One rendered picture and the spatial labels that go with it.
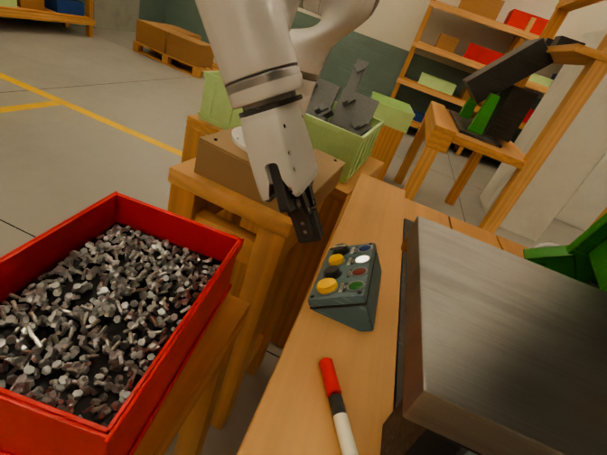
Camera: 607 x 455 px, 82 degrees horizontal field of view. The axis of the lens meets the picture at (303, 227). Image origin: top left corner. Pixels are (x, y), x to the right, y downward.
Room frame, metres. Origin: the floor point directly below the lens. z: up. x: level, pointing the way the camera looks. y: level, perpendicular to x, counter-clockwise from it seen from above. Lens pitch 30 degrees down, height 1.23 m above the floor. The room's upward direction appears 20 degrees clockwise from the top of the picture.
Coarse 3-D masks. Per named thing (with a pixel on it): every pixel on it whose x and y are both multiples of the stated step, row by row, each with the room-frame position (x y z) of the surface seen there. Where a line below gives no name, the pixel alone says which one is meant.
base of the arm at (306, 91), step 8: (304, 80) 0.80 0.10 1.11; (312, 80) 0.82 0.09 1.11; (304, 88) 0.80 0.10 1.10; (312, 88) 0.83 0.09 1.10; (304, 96) 0.81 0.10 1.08; (304, 104) 0.82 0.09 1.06; (304, 112) 0.83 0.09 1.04; (240, 128) 0.86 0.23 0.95; (232, 136) 0.79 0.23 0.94; (240, 136) 0.80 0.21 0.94; (240, 144) 0.76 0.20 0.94
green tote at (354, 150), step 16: (208, 80) 1.27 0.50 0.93; (208, 96) 1.27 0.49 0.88; (224, 96) 1.26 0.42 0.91; (208, 112) 1.27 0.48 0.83; (224, 112) 1.25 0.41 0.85; (240, 112) 1.24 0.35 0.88; (224, 128) 1.25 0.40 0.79; (320, 128) 1.18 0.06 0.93; (336, 128) 1.16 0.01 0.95; (320, 144) 1.18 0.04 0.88; (336, 144) 1.16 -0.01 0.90; (352, 144) 1.15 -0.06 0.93; (368, 144) 1.35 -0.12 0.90; (352, 160) 1.15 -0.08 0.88
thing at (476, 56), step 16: (432, 0) 6.70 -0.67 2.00; (464, 0) 6.74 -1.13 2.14; (480, 0) 6.69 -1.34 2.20; (496, 0) 6.65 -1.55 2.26; (464, 16) 6.59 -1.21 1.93; (480, 16) 6.61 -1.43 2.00; (496, 16) 6.62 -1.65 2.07; (512, 16) 6.61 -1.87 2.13; (528, 16) 6.58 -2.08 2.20; (512, 32) 6.49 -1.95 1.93; (528, 32) 6.51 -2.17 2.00; (432, 48) 6.62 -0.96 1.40; (448, 48) 6.71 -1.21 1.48; (480, 48) 6.63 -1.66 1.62; (512, 48) 6.93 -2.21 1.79; (464, 64) 6.55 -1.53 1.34; (480, 64) 6.56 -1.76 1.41; (400, 80) 6.66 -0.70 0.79; (432, 80) 6.68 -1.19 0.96; (528, 80) 6.46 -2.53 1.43; (544, 80) 6.48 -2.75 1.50; (448, 96) 6.59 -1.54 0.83; (464, 96) 6.62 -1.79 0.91; (416, 112) 7.09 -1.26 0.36; (528, 112) 6.47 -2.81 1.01
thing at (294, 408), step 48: (384, 192) 0.90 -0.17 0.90; (336, 240) 0.57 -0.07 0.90; (384, 240) 0.64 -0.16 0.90; (384, 288) 0.48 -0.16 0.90; (336, 336) 0.34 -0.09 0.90; (384, 336) 0.37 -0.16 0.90; (288, 384) 0.25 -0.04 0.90; (384, 384) 0.29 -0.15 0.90; (288, 432) 0.20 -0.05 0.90; (336, 432) 0.21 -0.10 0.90
